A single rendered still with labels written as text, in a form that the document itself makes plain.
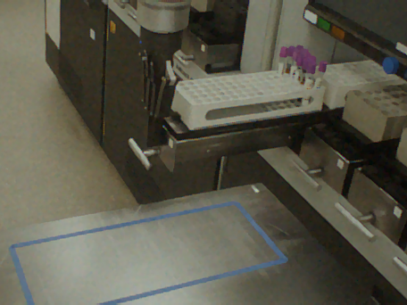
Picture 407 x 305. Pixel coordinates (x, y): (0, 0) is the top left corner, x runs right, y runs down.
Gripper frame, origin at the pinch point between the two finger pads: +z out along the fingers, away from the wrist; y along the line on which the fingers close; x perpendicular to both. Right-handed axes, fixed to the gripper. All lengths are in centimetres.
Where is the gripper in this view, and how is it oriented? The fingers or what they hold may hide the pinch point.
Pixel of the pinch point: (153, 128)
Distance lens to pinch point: 122.0
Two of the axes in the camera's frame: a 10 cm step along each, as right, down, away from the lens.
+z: -0.8, 8.7, 4.8
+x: -9.1, 1.3, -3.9
